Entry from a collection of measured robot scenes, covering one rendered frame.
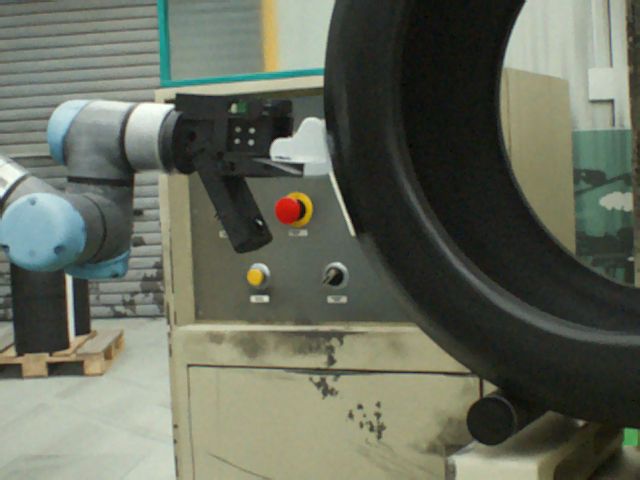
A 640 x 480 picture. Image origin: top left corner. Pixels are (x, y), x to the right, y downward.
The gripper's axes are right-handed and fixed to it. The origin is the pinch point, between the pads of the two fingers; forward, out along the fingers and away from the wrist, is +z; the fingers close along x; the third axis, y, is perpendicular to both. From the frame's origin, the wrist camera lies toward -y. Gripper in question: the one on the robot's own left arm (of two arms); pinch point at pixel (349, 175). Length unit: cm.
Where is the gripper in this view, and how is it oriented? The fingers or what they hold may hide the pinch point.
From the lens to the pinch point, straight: 127.3
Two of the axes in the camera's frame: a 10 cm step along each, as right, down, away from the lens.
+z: 9.0, 1.0, -4.2
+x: 4.3, -0.6, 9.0
